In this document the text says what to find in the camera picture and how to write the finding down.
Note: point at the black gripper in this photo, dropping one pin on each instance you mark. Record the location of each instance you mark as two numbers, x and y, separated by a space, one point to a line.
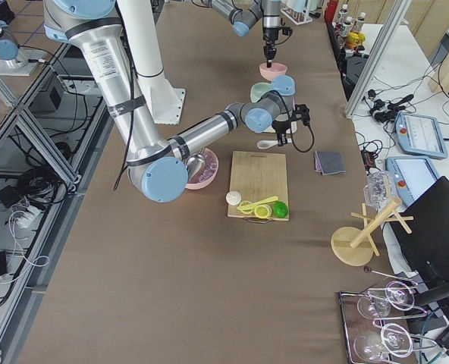
269 35
281 128

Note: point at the small pink bowl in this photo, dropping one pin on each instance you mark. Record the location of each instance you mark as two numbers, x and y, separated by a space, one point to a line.
270 72

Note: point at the white ceramic spoon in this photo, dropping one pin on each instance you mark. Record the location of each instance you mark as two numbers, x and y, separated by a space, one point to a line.
267 144

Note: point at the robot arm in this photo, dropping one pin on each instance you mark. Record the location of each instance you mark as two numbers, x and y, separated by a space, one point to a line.
243 20
119 43

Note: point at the green bowl stack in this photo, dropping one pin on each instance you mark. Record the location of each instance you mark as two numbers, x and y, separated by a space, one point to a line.
258 90

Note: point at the lemon slice stack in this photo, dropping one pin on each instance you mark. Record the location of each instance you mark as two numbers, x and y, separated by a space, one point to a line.
263 211

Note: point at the large pink ice bowl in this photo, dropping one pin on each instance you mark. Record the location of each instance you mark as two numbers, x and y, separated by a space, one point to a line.
209 173

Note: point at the bamboo cutting board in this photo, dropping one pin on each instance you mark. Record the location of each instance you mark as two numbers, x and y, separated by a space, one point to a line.
259 175

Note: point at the grey folded cloth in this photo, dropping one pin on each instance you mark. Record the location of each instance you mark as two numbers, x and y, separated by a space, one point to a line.
329 163

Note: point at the green lime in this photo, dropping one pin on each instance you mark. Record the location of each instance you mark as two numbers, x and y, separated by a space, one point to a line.
280 209

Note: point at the yellow plastic knife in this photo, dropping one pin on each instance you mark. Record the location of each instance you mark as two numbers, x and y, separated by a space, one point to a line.
262 201

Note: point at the metal ice scoop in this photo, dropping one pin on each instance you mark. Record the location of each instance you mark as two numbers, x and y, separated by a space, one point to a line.
195 165

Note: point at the wooden cup tree stand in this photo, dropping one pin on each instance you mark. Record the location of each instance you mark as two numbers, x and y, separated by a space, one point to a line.
356 247

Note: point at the blue teach pendant near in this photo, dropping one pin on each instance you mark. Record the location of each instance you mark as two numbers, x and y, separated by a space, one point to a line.
413 175

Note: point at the blue teach pendant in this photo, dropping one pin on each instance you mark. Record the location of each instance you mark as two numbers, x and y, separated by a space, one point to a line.
420 135
413 175

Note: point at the blue teach pendant far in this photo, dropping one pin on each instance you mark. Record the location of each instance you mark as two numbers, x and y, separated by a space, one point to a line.
420 135

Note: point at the wine glass upper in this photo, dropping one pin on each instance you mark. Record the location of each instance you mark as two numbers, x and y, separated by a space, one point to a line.
377 303

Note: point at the wine glass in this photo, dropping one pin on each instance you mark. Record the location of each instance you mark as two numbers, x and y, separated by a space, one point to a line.
392 340
377 303

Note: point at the wine glass lower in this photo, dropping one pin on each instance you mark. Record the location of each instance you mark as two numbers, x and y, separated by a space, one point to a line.
392 340

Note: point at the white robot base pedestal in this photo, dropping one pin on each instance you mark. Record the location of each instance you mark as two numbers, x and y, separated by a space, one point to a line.
164 101

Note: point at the aluminium frame post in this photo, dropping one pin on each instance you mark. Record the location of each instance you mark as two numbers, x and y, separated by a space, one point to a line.
380 45

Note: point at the black wire glass rack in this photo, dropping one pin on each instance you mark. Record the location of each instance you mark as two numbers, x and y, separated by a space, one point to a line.
374 324

